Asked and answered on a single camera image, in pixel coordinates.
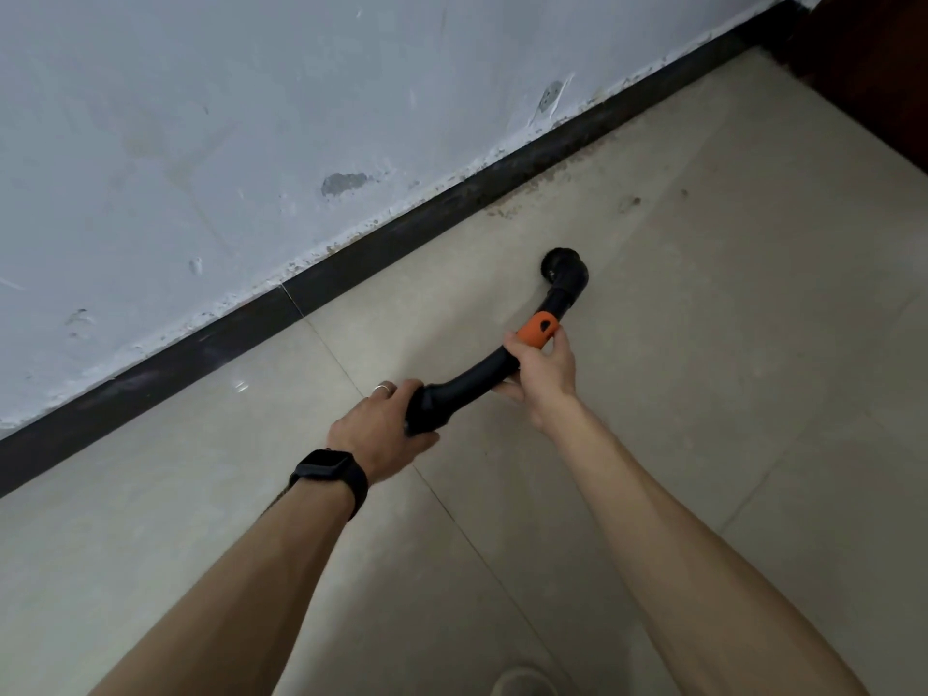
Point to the person's left hand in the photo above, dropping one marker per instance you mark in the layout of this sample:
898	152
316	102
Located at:
377	434

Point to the person's right hand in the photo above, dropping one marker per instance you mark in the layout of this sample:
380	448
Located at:
544	376

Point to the person's left forearm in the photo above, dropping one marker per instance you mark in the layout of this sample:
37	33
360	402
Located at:
232	594

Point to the person's right forearm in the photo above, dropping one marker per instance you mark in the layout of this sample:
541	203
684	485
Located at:
710	558

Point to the black smartwatch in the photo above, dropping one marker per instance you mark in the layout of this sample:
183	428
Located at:
330	471

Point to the black baseboard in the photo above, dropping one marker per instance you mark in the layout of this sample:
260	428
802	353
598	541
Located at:
290	300

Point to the white shoe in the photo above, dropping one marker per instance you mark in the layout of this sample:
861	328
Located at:
525	682

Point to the dark red wooden furniture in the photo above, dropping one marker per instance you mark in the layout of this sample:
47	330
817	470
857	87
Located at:
870	65

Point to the round grey wall outlet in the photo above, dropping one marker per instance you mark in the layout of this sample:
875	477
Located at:
551	97

